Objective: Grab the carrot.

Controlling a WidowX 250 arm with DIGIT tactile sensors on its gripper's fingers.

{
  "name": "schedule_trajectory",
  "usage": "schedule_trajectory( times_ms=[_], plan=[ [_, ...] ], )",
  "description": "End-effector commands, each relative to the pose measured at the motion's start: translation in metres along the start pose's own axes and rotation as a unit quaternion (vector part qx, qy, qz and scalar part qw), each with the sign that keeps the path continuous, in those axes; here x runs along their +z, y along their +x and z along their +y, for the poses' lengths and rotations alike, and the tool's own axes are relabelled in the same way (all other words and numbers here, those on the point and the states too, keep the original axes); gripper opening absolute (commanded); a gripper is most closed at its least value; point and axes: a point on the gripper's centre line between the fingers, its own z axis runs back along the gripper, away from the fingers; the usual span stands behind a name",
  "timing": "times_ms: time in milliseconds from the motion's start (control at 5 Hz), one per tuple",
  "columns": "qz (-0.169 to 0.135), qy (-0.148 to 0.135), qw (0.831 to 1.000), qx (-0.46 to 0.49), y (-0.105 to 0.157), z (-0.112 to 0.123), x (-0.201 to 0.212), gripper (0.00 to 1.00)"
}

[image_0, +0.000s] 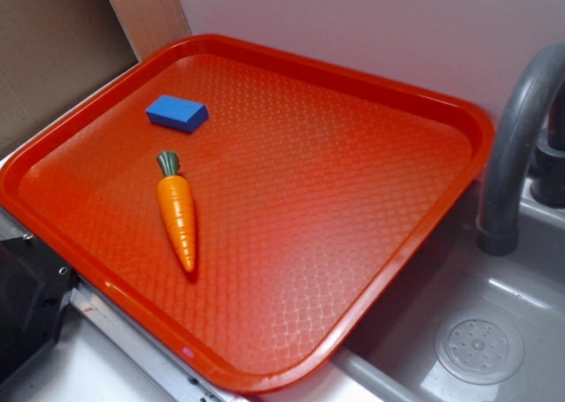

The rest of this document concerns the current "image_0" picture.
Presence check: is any blue rectangular block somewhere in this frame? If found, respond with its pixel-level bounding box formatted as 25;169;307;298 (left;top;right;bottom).
146;95;209;133

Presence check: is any brown cardboard panel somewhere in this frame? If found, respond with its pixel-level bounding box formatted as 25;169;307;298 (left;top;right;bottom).
1;0;191;155

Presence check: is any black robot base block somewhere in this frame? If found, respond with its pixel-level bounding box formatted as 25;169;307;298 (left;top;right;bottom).
1;237;77;387

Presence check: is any dark grey faucet handle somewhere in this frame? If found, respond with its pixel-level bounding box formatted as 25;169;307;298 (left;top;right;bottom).
531;89;564;208

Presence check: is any orange toy carrot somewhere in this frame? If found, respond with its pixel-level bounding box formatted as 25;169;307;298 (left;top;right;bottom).
156;151;196;273

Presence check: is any red plastic serving tray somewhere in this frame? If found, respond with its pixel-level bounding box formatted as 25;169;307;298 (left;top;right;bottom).
1;35;494;394

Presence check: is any grey plastic toy sink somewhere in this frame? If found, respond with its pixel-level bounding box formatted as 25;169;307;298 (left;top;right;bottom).
1;195;564;401

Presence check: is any round sink drain strainer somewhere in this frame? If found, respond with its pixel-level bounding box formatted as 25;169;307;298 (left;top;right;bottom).
434;309;524;385

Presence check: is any grey curved faucet spout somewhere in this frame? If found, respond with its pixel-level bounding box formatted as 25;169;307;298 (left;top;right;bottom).
477;42;564;256

